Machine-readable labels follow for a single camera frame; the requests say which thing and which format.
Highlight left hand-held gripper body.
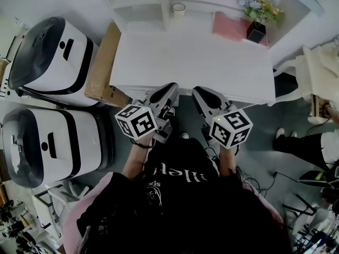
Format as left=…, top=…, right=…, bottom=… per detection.
left=114, top=99, right=175, bottom=144

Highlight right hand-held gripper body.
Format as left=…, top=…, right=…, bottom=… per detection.
left=202, top=103, right=254, bottom=150

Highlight person's left forearm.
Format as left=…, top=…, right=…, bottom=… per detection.
left=121, top=139, right=155, bottom=180

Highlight person's right forearm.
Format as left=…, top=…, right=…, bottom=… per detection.
left=218, top=144, right=238, bottom=177

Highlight white desk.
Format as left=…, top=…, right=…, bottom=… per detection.
left=109, top=22, right=276, bottom=107

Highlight brown cardboard box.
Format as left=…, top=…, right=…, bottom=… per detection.
left=84, top=22, right=133, bottom=108

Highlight person's black and pink shirt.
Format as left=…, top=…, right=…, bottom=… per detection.
left=62, top=138, right=286, bottom=254

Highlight pink cloth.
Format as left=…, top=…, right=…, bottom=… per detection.
left=212, top=11, right=270, bottom=47

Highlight white machine with dark lid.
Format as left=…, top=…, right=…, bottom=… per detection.
left=1, top=107, right=114, bottom=189
left=7, top=16, right=100, bottom=108

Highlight flowers in black pot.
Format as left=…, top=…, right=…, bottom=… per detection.
left=239, top=0, right=286, bottom=44

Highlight white enamel mug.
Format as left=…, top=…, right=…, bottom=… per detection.
left=172, top=3, right=186, bottom=17

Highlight cream table drawer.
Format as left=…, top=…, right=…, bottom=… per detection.
left=308, top=94, right=332, bottom=125

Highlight black machine with green mark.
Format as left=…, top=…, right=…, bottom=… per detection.
left=298, top=165, right=339, bottom=193

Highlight cream dressing table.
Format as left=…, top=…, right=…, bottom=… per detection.
left=272, top=37, right=339, bottom=125

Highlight white folding stand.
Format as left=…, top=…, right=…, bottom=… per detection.
left=31, top=180, right=90, bottom=239

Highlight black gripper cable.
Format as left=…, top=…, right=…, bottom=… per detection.
left=203, top=146, right=220, bottom=161

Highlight black floor cable with adapter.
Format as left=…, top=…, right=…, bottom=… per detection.
left=237, top=165, right=301, bottom=198

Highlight black metal frame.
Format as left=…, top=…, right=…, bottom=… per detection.
left=282, top=193, right=318, bottom=219

